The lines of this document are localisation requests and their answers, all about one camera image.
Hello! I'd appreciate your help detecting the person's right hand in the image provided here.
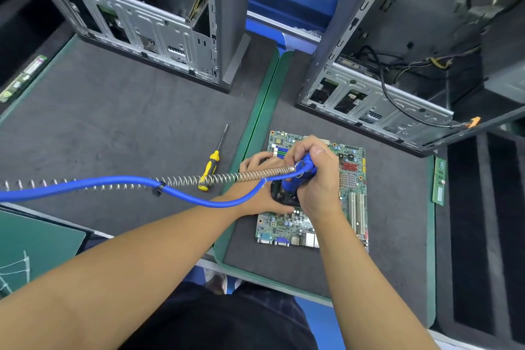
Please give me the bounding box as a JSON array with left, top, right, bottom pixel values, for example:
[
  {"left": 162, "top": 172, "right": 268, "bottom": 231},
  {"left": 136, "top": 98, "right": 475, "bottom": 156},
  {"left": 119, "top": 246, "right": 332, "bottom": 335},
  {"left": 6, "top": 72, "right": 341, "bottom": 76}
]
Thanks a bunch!
[{"left": 283, "top": 134, "right": 341, "bottom": 222}]

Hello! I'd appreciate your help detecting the person's left hand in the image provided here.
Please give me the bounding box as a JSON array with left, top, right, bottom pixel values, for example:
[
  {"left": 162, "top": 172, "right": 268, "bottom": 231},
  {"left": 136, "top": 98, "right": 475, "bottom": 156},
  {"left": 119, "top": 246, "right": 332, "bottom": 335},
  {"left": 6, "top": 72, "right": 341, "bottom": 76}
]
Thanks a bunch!
[{"left": 217, "top": 151, "right": 296, "bottom": 217}]

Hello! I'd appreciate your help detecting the blue electric screwdriver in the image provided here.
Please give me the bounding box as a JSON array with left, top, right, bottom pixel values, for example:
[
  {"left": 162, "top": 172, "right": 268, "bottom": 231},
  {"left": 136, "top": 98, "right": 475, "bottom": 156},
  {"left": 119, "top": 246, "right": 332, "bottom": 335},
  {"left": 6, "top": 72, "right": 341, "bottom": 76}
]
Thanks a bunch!
[{"left": 279, "top": 155, "right": 318, "bottom": 196}]

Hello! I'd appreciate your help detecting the green motherboard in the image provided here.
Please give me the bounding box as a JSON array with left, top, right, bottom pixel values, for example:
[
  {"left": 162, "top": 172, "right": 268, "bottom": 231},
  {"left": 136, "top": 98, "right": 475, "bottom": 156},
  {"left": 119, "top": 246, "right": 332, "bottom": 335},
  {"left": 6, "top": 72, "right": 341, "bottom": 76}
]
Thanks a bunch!
[{"left": 254, "top": 130, "right": 370, "bottom": 252}]

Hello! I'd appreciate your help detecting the black CPU fan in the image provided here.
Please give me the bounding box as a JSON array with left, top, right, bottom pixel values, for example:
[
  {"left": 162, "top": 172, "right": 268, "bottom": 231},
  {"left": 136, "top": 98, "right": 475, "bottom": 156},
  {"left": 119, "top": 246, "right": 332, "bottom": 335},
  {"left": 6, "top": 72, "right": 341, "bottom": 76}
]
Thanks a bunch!
[{"left": 271, "top": 177, "right": 306, "bottom": 207}]

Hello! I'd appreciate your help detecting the yellow black handled screwdriver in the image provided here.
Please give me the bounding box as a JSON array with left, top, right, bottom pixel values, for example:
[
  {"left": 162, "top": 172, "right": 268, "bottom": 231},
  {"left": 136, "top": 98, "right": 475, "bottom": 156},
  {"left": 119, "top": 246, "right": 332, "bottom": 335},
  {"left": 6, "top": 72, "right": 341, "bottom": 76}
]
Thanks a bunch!
[{"left": 197, "top": 122, "right": 231, "bottom": 193}]

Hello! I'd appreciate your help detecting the dark grey computer case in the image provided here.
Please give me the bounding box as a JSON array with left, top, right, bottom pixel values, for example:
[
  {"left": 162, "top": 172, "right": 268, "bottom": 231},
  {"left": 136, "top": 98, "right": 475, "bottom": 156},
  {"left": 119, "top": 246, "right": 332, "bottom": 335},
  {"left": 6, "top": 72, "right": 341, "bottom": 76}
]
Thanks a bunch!
[{"left": 295, "top": 0, "right": 525, "bottom": 158}]

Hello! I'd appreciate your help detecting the silver computer case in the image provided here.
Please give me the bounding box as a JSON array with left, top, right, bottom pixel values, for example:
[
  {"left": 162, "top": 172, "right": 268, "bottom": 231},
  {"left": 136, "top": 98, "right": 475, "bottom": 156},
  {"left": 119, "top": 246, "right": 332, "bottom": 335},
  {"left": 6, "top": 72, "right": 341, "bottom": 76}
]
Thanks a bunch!
[{"left": 15, "top": 0, "right": 255, "bottom": 94}]

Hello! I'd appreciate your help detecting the person's right forearm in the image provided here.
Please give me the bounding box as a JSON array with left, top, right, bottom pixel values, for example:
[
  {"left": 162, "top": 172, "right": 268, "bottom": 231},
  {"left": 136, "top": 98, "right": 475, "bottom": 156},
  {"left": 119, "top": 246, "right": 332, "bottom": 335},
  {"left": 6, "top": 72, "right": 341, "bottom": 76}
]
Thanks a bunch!
[{"left": 316, "top": 206, "right": 440, "bottom": 350}]

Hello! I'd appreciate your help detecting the person's left forearm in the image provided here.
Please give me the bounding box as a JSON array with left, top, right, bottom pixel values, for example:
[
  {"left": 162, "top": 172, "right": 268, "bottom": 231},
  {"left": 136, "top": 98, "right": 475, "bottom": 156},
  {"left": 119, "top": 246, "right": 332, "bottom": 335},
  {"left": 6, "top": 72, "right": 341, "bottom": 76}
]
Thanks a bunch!
[{"left": 0, "top": 202, "right": 243, "bottom": 350}]

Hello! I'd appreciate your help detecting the person's white shoe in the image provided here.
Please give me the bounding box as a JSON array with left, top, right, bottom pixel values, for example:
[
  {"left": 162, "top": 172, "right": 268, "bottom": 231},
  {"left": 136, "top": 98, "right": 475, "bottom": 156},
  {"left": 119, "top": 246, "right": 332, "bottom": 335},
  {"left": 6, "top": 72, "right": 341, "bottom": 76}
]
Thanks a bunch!
[{"left": 205, "top": 273, "right": 229, "bottom": 294}]

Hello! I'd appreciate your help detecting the green memory module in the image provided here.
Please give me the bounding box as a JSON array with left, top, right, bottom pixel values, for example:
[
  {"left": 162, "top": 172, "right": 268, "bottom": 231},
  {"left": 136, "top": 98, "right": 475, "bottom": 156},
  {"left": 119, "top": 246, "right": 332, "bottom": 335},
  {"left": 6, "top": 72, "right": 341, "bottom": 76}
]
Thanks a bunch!
[
  {"left": 432, "top": 154, "right": 448, "bottom": 207},
  {"left": 0, "top": 54, "right": 50, "bottom": 104}
]

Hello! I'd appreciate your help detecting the black divided foam tray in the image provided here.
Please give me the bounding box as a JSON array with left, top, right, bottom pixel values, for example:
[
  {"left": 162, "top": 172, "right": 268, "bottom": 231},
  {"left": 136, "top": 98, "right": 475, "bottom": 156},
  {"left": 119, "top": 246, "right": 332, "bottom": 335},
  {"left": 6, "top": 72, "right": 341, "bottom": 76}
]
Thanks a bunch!
[{"left": 435, "top": 120, "right": 525, "bottom": 339}]

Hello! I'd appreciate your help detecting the blue plastic crate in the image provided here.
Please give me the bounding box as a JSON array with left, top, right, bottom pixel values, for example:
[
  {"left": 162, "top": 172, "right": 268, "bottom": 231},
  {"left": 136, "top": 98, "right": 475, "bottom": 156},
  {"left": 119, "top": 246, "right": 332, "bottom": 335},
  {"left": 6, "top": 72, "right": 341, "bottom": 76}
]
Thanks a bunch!
[{"left": 244, "top": 0, "right": 341, "bottom": 55}]

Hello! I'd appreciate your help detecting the white coiled cord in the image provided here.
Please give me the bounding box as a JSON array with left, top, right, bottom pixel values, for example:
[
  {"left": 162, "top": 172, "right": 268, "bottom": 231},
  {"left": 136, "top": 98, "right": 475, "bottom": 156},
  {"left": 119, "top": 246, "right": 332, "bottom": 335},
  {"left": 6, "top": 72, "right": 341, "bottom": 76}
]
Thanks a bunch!
[{"left": 0, "top": 164, "right": 298, "bottom": 194}]

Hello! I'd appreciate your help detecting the blue coiled cable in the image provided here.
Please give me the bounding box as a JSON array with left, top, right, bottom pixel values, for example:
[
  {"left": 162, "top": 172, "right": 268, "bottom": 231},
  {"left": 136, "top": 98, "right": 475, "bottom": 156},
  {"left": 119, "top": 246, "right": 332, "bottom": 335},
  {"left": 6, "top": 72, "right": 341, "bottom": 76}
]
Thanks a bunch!
[{"left": 0, "top": 157, "right": 314, "bottom": 209}]

